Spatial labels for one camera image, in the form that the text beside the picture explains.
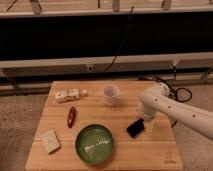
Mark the black eraser block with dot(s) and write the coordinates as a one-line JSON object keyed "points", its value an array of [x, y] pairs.
{"points": [[134, 129]]}

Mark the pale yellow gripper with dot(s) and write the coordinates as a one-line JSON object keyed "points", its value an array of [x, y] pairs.
{"points": [[149, 125]]}

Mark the red brown toy boat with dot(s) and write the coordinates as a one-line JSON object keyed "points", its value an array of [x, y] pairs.
{"points": [[71, 117]]}

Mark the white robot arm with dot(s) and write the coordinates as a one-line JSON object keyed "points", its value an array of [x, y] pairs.
{"points": [[156, 99]]}

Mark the wooden cutting board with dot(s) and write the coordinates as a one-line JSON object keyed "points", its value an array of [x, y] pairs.
{"points": [[150, 151]]}

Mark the green glass bowl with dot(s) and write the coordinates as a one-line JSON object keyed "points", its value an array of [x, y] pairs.
{"points": [[94, 144]]}

